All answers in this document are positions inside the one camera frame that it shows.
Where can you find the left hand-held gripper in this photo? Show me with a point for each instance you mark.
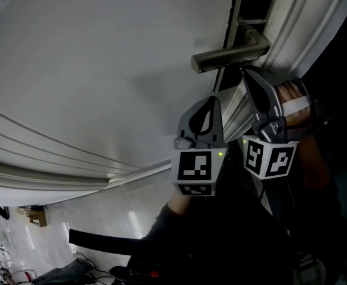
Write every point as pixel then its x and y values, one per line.
pixel 194 165

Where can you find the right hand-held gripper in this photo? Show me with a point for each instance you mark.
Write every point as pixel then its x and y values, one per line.
pixel 268 159

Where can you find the dark door lock plate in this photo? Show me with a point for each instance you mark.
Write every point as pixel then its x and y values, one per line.
pixel 229 80

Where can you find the person's left forearm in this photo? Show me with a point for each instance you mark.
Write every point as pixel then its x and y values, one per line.
pixel 182 203

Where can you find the person's right forearm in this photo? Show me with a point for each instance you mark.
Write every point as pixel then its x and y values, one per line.
pixel 312 165

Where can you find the white panelled door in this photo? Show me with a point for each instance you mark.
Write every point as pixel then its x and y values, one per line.
pixel 102 70

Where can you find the person's right hand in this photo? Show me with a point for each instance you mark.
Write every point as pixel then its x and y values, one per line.
pixel 289 92

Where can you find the person's dark clothing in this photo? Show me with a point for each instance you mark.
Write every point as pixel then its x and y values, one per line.
pixel 235 248

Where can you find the black tube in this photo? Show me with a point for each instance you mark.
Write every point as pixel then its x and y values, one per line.
pixel 102 242

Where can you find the small red object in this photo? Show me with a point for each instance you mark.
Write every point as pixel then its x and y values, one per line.
pixel 155 274

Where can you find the wooden block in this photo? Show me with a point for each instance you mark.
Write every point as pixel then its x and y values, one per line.
pixel 38 217

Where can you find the grey denim cloth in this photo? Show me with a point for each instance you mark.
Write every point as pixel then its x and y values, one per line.
pixel 63 273

